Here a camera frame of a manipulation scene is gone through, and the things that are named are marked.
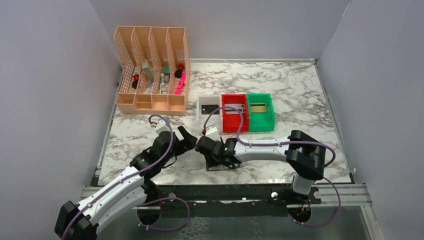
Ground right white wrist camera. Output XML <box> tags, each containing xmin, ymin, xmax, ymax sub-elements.
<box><xmin>204</xmin><ymin>125</ymin><xmax>221</xmax><ymax>142</ymax></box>

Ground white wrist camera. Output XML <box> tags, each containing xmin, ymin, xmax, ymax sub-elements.
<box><xmin>152</xmin><ymin>120</ymin><xmax>170</xmax><ymax>135</ymax></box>
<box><xmin>204</xmin><ymin>125</ymin><xmax>221</xmax><ymax>142</ymax></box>

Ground black credit card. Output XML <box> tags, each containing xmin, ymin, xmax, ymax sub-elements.
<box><xmin>200</xmin><ymin>104</ymin><xmax>219</xmax><ymax>115</ymax></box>

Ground pink highlighter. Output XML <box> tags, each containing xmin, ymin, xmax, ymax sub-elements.
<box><xmin>175</xmin><ymin>71</ymin><xmax>187</xmax><ymax>95</ymax></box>

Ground white striped credit card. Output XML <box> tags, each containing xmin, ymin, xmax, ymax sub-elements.
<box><xmin>223</xmin><ymin>103</ymin><xmax>245</xmax><ymax>115</ymax></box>

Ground red black marker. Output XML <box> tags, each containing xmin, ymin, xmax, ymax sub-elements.
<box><xmin>131</xmin><ymin>74</ymin><xmax>140</xmax><ymax>90</ymax></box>

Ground brown leather card holder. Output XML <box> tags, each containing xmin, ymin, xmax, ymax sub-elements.
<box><xmin>204</xmin><ymin>156</ymin><xmax>242</xmax><ymax>172</ymax></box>

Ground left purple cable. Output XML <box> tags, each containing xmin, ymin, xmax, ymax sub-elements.
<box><xmin>61</xmin><ymin>114</ymin><xmax>174</xmax><ymax>240</ymax></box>

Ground white plastic bin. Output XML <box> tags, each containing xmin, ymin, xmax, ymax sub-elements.
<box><xmin>195</xmin><ymin>94</ymin><xmax>223</xmax><ymax>133</ymax></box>

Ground black mounting rail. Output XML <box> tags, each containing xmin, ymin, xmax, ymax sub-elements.
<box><xmin>136</xmin><ymin>183</ymin><xmax>322</xmax><ymax>222</ymax></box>

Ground red plastic bin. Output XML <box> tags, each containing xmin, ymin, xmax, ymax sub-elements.
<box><xmin>221</xmin><ymin>94</ymin><xmax>250</xmax><ymax>133</ymax></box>

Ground purple cable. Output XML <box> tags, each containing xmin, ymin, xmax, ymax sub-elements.
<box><xmin>61</xmin><ymin>114</ymin><xmax>174</xmax><ymax>240</ymax></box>
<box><xmin>202</xmin><ymin>105</ymin><xmax>336</xmax><ymax>168</ymax></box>

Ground gold credit card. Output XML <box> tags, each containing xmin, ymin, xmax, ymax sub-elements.
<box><xmin>249</xmin><ymin>103</ymin><xmax>268</xmax><ymax>113</ymax></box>

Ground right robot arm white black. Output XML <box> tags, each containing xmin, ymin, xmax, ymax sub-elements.
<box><xmin>194</xmin><ymin>130</ymin><xmax>327</xmax><ymax>196</ymax></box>

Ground peach plastic desk organizer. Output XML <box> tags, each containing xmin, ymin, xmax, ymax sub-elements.
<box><xmin>113</xmin><ymin>26</ymin><xmax>191</xmax><ymax>116</ymax></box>

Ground grey stapler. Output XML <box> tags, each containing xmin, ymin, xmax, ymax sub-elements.
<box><xmin>141</xmin><ymin>59</ymin><xmax>155</xmax><ymax>81</ymax></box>

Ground green cap glue stick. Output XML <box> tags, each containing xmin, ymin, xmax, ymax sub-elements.
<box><xmin>159</xmin><ymin>66</ymin><xmax>170</xmax><ymax>86</ymax></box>

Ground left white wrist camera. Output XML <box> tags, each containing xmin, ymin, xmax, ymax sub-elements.
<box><xmin>152</xmin><ymin>120</ymin><xmax>170</xmax><ymax>135</ymax></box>

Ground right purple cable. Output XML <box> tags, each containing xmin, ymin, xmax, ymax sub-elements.
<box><xmin>202</xmin><ymin>105</ymin><xmax>336</xmax><ymax>168</ymax></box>

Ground green plastic bin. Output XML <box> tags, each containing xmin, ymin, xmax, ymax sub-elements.
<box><xmin>247</xmin><ymin>93</ymin><xmax>276</xmax><ymax>132</ymax></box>

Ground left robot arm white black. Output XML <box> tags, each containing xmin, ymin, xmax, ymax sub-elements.
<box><xmin>54</xmin><ymin>126</ymin><xmax>198</xmax><ymax>240</ymax></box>

